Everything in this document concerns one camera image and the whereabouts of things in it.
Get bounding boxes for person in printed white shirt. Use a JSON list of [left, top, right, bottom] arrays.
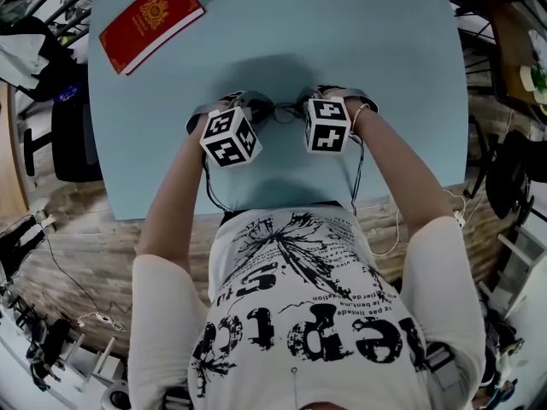
[[126, 205, 489, 410]]

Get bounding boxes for black office chair with garment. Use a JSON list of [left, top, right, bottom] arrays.
[[21, 15, 104, 184]]

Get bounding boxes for red hardcover book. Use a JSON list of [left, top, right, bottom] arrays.
[[98, 0, 207, 77]]

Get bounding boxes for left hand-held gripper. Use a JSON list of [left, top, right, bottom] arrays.
[[185, 91, 275, 168]]

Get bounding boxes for person's right forearm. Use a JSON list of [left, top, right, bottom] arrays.
[[350, 102, 456, 239]]

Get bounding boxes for person's right hand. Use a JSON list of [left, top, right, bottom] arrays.
[[316, 85, 368, 121]]

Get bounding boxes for pale green garment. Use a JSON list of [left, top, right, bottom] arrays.
[[0, 0, 53, 90]]

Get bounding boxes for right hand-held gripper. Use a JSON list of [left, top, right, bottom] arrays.
[[298, 86, 380, 155]]

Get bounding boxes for potted plant in white pot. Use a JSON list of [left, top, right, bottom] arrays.
[[518, 29, 547, 115]]

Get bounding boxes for black strap buckle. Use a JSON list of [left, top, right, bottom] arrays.
[[421, 341, 457, 374]]

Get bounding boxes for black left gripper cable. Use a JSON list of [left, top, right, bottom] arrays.
[[199, 152, 237, 214]]

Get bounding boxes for light blue table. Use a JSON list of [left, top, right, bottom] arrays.
[[40, 0, 547, 102]]

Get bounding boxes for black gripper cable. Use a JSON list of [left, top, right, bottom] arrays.
[[348, 132, 366, 218], [199, 152, 237, 214]]

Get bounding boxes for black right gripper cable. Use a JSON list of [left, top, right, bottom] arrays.
[[348, 132, 366, 218]]

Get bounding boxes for black eyeglasses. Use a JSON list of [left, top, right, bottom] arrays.
[[267, 98, 309, 126]]

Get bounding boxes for black mesh office chair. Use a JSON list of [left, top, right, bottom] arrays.
[[463, 114, 540, 231]]

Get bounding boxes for person's left forearm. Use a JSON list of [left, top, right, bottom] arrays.
[[135, 131, 209, 259]]

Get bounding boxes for thin wrist bracelet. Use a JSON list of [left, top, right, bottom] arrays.
[[350, 102, 372, 125]]

